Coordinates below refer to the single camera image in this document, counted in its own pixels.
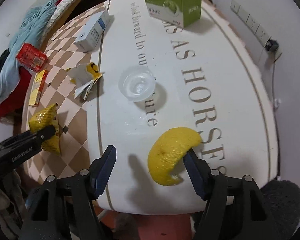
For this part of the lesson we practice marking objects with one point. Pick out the white and blue box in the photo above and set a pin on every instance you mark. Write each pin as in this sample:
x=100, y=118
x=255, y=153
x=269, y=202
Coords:
x=90, y=32

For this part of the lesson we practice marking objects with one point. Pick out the yellow citrus peel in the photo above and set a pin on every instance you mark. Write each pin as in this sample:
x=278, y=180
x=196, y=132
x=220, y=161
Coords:
x=170, y=150

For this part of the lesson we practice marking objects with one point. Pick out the person's dark fleece leg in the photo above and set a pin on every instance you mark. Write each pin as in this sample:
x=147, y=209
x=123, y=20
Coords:
x=282, y=205

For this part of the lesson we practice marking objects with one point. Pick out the red drink can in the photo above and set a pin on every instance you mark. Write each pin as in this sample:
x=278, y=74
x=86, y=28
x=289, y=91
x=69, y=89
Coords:
x=31, y=56

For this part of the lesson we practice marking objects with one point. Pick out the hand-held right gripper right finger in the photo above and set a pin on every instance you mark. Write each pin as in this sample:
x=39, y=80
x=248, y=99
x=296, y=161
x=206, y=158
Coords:
x=193, y=172

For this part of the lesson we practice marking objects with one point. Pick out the black clothing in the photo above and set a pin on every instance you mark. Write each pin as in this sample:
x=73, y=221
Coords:
x=0, y=62

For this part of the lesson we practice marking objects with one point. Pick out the clear plastic cup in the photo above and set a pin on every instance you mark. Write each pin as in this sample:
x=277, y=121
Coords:
x=137, y=85

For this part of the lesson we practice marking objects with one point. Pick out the yellow snack bag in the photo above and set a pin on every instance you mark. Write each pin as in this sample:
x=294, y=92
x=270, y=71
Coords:
x=43, y=116

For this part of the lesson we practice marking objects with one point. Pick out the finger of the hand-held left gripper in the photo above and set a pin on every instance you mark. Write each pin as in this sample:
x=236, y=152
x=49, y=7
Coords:
x=43, y=133

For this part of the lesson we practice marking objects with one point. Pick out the checked white mattress cover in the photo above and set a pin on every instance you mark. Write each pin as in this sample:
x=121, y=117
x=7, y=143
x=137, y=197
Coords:
x=67, y=2

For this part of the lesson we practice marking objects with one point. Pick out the yellow and red box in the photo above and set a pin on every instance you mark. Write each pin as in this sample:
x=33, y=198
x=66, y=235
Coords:
x=37, y=87

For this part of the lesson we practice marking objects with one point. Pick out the white wall socket panel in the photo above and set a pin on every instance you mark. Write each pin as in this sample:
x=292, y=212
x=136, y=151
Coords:
x=250, y=20

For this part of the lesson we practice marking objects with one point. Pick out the green cardboard box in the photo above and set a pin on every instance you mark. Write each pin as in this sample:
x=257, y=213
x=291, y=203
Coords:
x=170, y=5

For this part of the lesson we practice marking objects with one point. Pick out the black plug adapter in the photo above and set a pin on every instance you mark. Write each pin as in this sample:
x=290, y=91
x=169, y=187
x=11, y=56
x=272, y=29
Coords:
x=272, y=45

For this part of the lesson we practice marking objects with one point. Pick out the printed checkered tablecloth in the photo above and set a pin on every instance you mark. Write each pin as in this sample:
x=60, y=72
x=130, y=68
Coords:
x=215, y=92

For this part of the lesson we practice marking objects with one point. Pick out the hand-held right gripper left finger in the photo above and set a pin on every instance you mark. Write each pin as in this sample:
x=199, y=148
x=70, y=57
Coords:
x=105, y=172

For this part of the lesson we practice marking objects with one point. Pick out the crumpled white yellow wrapper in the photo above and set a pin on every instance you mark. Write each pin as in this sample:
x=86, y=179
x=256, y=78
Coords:
x=83, y=76

